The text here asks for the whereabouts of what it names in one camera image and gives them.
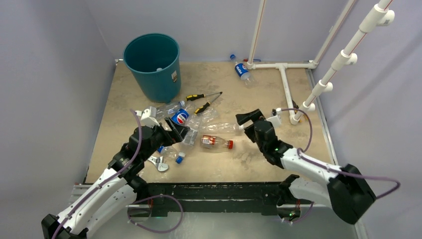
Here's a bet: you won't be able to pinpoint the centre Pepsi bottle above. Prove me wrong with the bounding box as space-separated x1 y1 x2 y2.
170 109 190 125

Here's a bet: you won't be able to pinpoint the near Pepsi bottle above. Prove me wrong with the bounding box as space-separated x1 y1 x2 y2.
157 146 179 161

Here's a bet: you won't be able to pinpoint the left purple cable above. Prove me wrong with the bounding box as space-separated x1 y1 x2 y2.
51 109 184 239

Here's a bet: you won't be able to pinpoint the yellow black pliers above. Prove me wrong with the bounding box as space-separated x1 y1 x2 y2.
186 92 223 115

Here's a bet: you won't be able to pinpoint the teal plastic bin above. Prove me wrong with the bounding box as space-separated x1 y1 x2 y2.
123 33 182 104

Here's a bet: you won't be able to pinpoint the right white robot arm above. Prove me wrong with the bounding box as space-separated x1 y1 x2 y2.
236 109 376 225

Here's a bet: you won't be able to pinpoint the pepsi bottle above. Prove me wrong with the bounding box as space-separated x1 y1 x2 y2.
230 54 256 87
157 146 179 161
170 109 190 125

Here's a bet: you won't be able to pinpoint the far Pepsi bottle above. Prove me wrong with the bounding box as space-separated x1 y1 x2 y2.
230 54 256 87

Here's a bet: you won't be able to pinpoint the clear bottle by bin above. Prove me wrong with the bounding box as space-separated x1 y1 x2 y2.
155 101 186 120

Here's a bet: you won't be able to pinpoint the white label crushed bottle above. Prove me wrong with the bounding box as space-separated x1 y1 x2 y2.
182 129 198 146

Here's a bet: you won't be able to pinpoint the long clear bottle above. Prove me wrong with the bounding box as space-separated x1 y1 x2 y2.
200 122 244 134

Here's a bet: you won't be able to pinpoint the yellow tool by pipe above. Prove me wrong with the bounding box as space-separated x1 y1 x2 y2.
292 100 309 121

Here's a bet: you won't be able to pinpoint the red label bottle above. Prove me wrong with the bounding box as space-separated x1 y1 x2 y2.
200 134 234 150

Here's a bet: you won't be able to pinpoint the loose blue bottle cap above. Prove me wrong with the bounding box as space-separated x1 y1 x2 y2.
176 156 183 164

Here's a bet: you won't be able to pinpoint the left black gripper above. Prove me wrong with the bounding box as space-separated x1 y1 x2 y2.
141 117 189 161

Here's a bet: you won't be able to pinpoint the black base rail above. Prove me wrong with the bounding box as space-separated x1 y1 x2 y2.
128 182 298 219

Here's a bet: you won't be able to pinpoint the white PVC pipe frame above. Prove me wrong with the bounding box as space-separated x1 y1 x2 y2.
246 0 395 125

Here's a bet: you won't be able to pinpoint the silver adjustable wrench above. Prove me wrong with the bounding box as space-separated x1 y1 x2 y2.
147 156 169 172

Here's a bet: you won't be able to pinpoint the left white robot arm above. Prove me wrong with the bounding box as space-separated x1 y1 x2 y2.
41 119 190 239

